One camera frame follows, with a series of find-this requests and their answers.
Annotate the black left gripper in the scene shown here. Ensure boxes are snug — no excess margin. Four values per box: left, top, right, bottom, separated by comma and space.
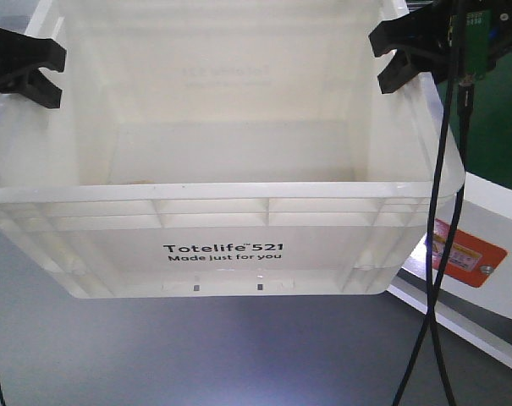
0, 28, 66, 109

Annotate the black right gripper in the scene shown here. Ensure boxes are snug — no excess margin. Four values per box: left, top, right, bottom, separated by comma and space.
368, 1, 512, 94

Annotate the cream round plush toy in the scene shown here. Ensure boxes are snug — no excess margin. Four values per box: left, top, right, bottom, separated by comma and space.
126, 179, 154, 185

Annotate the white plastic tote box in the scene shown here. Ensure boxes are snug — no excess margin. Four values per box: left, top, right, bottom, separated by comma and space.
0, 0, 467, 300

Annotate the green circuit board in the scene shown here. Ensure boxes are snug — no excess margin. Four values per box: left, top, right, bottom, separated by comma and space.
464, 9, 492, 81

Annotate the white outer conveyor rim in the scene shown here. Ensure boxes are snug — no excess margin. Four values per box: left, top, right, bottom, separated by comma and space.
388, 173, 512, 370

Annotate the black cable outer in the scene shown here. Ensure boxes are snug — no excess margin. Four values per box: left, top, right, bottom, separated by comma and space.
423, 75, 476, 406

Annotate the black cable inner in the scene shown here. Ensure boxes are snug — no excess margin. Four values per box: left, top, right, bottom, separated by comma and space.
390, 0, 468, 406

